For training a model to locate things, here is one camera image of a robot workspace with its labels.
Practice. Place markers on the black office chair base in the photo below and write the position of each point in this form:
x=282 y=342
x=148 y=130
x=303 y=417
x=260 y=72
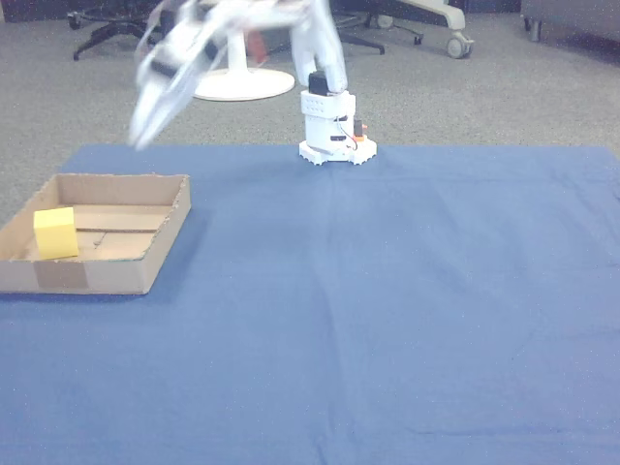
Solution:
x=97 y=31

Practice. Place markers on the blue table cloth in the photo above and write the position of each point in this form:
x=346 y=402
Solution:
x=310 y=349

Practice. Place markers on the white wheeled cart base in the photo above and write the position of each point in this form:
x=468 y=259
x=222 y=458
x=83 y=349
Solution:
x=455 y=19

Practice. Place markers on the yellow cube block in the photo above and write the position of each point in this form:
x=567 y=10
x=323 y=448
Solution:
x=55 y=237

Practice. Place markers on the white round pedestal stand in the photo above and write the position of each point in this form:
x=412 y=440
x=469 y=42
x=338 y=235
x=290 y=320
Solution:
x=247 y=84

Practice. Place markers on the grey wheeled cabinet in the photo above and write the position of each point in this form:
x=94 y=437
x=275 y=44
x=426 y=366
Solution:
x=571 y=17

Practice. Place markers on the shallow cardboard box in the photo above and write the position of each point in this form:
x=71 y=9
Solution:
x=121 y=278

